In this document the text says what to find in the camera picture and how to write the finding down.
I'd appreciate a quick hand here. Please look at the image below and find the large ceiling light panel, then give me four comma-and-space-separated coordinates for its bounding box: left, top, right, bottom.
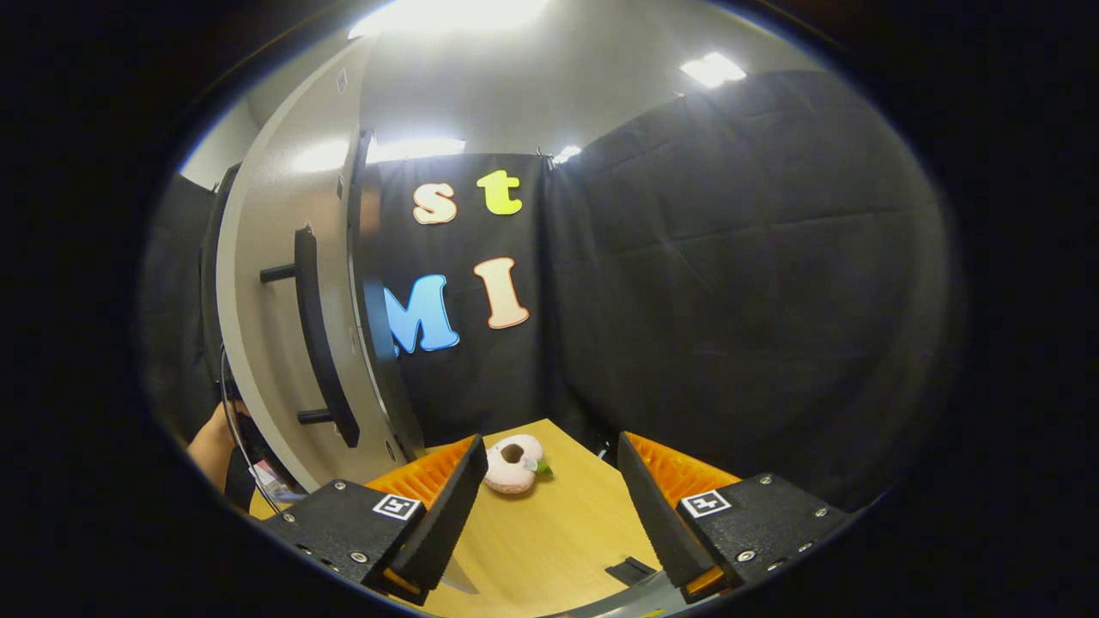
348, 0, 550, 39

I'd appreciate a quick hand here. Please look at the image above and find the pink plush toy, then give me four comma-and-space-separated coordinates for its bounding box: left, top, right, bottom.
483, 433, 553, 495

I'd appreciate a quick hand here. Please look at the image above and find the black backdrop cloth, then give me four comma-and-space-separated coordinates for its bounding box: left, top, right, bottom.
142, 69, 967, 516

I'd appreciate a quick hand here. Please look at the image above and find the dark grey cabinet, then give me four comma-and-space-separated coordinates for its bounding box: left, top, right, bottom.
346, 129, 428, 462

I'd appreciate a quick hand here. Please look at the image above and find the thin grey cable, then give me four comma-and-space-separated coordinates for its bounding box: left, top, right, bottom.
220, 346, 286, 509

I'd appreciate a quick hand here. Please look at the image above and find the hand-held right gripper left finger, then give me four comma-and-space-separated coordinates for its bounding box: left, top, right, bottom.
258, 433, 490, 606

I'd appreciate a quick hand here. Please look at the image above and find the black cabinet door handle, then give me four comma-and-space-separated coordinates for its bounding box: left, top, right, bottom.
260, 225, 361, 449

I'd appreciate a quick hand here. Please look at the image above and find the long ceiling light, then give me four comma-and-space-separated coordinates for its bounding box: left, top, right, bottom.
369, 137, 467, 164

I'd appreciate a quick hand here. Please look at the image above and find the small black block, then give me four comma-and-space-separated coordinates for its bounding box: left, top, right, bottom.
605, 556, 659, 587

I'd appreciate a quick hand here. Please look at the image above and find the light grey cabinet door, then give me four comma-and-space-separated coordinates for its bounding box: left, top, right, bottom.
215, 39, 404, 494

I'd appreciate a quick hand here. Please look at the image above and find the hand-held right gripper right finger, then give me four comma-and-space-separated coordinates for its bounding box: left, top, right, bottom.
616, 432, 859, 606

